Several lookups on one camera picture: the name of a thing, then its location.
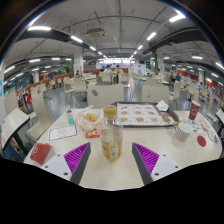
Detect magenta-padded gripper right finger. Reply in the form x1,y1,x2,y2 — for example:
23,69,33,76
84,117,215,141
131,142,183,186

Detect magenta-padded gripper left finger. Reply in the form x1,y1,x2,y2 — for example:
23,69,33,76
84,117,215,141
41,142,92,186

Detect red paper carton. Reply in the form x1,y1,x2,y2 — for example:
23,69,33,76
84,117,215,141
29,142,53,166

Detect white paper card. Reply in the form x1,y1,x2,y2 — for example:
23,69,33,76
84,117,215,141
47,123,80,143

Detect white mug with red dots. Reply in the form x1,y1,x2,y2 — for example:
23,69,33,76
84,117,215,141
172,121,193,143

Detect red sauce packet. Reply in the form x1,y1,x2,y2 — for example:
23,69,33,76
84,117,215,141
84,128,102,139

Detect flat round red coaster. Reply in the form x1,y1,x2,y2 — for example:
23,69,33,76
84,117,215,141
196,134,208,148

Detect small teal sanitizer bottle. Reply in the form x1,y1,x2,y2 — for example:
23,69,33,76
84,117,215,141
65,108,76,126

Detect person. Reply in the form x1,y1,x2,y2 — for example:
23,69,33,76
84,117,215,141
102,65,113,75
0,133,25,164

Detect printed paper sheet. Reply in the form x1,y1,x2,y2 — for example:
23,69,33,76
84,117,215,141
179,117,210,135

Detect dark tray with paper liner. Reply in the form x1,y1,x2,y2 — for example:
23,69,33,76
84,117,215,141
111,101,181,128

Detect clear bottle with yellow cap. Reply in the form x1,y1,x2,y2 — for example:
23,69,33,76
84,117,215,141
99,105,124,163

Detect crumpled white napkin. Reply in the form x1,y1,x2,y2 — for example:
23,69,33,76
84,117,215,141
155,99,170,113

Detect white side table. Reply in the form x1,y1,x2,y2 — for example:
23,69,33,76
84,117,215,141
0,107,31,158

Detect red paper cup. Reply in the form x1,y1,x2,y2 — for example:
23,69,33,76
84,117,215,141
188,100,202,122

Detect far white chairs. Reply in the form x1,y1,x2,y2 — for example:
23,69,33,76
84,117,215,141
29,71,221,111

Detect white chair with round hole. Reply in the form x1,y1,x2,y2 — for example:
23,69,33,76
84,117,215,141
86,83,126,110

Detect ceiling lights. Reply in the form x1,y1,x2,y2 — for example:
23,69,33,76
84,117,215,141
3,11,224,86

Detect ceiling air conditioner unit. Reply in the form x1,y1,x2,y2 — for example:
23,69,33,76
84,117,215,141
84,27,107,40

